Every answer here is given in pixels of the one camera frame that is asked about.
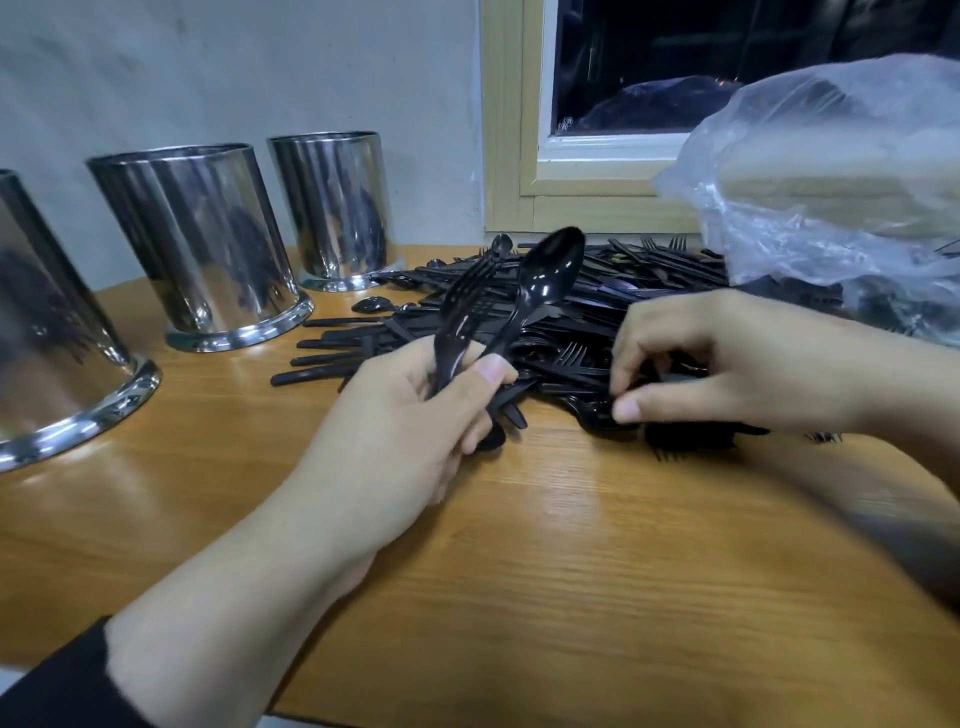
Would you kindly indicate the black plastic spoon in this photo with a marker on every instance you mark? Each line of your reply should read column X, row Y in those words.
column 548, row 270

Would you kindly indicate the pile of black plastic cutlery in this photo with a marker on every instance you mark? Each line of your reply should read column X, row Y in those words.
column 578, row 323

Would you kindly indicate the person's right forearm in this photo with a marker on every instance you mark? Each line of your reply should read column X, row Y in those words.
column 900, row 420

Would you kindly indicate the black plastic fork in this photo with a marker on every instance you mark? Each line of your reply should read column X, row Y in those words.
column 458, row 308

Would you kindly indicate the dark parked car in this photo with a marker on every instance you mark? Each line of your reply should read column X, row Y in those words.
column 653, row 105

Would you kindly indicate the person's left hand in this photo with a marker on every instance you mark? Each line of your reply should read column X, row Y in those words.
column 383, row 450

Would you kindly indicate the person's right hand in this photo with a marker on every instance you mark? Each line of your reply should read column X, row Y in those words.
column 735, row 360

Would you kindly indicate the person's left forearm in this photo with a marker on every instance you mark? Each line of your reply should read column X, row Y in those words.
column 195, row 638

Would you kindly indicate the clear plastic bag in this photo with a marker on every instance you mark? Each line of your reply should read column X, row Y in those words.
column 825, row 195

